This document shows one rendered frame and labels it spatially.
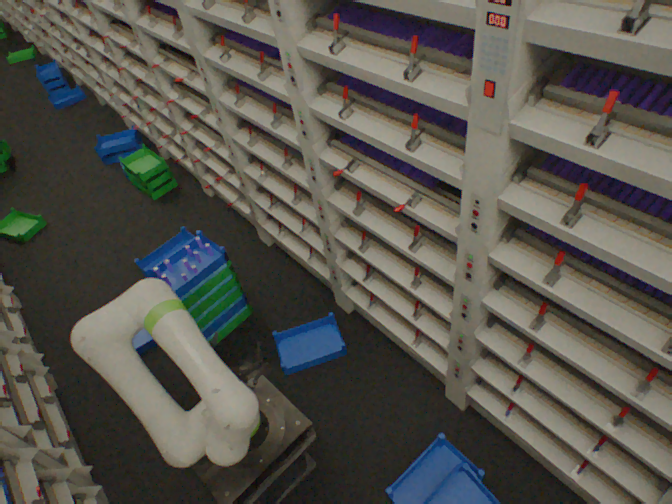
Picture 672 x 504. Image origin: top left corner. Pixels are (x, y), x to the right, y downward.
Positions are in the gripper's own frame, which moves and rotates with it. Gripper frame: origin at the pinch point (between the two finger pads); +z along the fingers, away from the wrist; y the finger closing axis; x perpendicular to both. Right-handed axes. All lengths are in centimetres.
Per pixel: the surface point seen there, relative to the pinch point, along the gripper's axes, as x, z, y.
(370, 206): 44, 36, 31
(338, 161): 54, 39, 14
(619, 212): 90, -32, 49
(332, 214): 29, 51, 25
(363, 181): 55, 26, 21
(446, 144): 81, 3, 27
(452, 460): -20, -13, 92
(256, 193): -4, 115, 4
